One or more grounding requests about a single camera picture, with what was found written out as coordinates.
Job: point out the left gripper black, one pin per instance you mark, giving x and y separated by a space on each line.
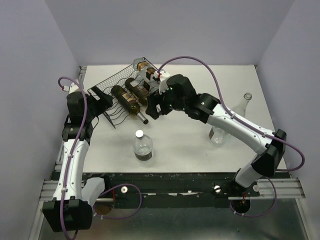
105 102

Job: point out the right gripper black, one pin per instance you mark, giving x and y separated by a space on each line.
150 109

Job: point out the black wire wine rack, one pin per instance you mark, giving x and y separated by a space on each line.
117 114

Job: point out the olive green wine bottle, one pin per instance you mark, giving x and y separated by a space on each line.
135 87

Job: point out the square clear bottle dark cap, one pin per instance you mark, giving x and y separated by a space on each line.
145 69

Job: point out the clear square bottle black label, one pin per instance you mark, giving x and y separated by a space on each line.
148 82

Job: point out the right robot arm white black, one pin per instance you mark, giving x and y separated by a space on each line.
269 146

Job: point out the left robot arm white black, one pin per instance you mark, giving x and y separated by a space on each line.
71 206

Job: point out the round clear bottle silver cap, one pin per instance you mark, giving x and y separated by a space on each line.
142 146

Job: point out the round clear flask bottle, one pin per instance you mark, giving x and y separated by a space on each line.
217 136

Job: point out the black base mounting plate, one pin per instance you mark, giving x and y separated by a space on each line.
172 190

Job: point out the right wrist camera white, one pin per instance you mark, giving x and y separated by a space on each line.
162 76

